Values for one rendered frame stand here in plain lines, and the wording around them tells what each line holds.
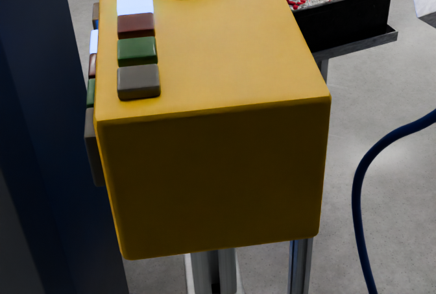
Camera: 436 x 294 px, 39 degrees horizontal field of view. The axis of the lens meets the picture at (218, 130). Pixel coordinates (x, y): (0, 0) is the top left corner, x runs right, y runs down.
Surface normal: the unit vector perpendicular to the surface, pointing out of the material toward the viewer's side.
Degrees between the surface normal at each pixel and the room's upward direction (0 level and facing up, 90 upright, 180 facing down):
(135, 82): 0
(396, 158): 0
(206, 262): 90
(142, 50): 0
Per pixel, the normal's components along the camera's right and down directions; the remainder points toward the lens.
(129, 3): -0.04, -0.78
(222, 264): 0.13, 0.61
